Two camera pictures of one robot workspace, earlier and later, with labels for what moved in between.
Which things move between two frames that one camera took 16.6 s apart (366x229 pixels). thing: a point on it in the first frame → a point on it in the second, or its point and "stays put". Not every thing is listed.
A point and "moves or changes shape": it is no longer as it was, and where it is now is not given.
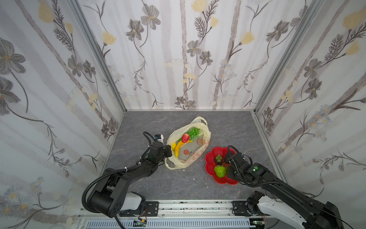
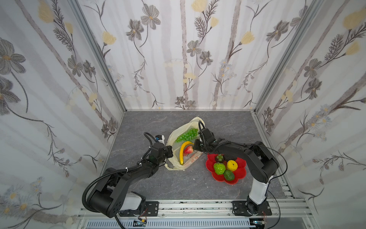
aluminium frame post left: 100,52 stays put
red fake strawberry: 185,137 → 188,150
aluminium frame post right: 312,9 stays put
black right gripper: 231,165 → 198,144
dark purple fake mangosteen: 218,160 stays put
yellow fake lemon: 173,145 moves or changes shape
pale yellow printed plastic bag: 188,151 moves or changes shape
